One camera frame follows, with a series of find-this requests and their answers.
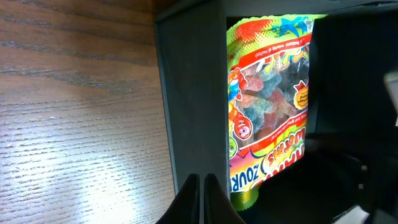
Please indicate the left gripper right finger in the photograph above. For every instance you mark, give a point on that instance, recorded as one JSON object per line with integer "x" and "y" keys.
{"x": 217, "y": 207}

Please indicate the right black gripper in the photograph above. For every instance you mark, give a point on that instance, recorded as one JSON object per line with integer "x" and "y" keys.
{"x": 350, "y": 157}

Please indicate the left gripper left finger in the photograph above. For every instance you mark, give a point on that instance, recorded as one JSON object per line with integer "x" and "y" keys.
{"x": 184, "y": 209}

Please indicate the dark green gift box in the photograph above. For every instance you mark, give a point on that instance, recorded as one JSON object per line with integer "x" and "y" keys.
{"x": 192, "y": 54}

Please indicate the Haribo sour worms bag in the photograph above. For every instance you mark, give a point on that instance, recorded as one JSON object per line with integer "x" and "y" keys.
{"x": 268, "y": 60}

